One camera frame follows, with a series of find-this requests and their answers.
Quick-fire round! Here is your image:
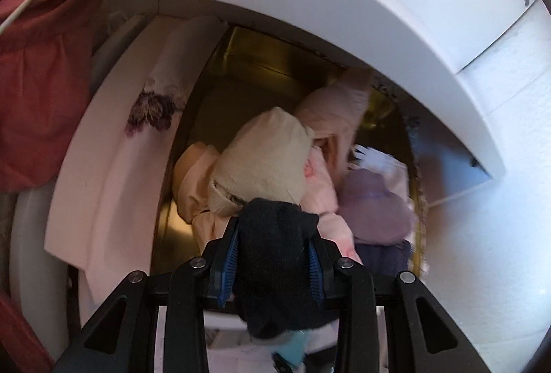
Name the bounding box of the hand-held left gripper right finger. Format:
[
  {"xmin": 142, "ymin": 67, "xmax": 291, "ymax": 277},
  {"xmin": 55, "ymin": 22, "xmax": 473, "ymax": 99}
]
[{"xmin": 306, "ymin": 227, "xmax": 491, "ymax": 373}]

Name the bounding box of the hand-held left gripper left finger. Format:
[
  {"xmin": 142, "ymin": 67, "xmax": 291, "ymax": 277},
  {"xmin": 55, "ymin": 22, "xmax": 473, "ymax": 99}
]
[{"xmin": 52, "ymin": 216, "xmax": 242, "ymax": 373}]

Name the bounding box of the black sock bundle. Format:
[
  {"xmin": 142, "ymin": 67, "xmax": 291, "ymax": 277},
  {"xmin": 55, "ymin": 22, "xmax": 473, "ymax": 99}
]
[{"xmin": 235, "ymin": 198, "xmax": 342, "ymax": 340}]

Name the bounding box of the navy lace underwear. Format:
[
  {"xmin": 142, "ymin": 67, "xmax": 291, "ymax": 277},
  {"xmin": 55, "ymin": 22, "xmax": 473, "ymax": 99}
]
[{"xmin": 354, "ymin": 241, "xmax": 410, "ymax": 278}]

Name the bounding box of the pink strawberry print cloth bundle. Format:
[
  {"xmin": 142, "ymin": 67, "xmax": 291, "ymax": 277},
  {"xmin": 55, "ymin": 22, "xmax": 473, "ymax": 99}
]
[{"xmin": 301, "ymin": 147, "xmax": 364, "ymax": 266}]

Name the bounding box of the cream tights bundle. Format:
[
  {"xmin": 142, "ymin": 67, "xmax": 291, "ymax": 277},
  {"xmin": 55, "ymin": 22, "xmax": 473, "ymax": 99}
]
[{"xmin": 172, "ymin": 142, "xmax": 242, "ymax": 255}]

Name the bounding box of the lilac sock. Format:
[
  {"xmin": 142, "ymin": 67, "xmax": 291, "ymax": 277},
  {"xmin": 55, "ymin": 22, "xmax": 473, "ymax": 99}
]
[{"xmin": 339, "ymin": 170, "xmax": 415, "ymax": 245}]

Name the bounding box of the beige knit sock bundle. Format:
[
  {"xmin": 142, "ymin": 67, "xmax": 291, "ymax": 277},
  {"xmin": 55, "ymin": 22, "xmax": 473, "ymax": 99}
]
[{"xmin": 208, "ymin": 106, "xmax": 316, "ymax": 215}]

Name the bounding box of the nude pink tights bundle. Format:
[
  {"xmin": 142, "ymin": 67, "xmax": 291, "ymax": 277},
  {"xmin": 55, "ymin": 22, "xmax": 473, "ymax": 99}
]
[{"xmin": 294, "ymin": 69, "xmax": 376, "ymax": 184}]

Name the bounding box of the pale lilac drawer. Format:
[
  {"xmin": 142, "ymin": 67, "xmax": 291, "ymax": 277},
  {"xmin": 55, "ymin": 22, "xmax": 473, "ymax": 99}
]
[{"xmin": 9, "ymin": 179, "xmax": 388, "ymax": 373}]

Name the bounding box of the dark brown gold-lined box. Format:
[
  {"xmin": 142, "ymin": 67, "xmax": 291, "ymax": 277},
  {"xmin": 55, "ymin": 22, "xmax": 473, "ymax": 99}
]
[{"xmin": 150, "ymin": 25, "xmax": 431, "ymax": 275}]

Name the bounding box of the mint green cloth roll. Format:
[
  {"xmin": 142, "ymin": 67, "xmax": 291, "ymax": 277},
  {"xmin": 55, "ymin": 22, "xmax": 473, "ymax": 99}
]
[{"xmin": 273, "ymin": 330, "xmax": 311, "ymax": 371}]

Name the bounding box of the red garment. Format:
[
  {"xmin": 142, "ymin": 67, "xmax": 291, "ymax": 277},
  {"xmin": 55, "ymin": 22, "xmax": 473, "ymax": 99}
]
[{"xmin": 0, "ymin": 0, "xmax": 106, "ymax": 194}]

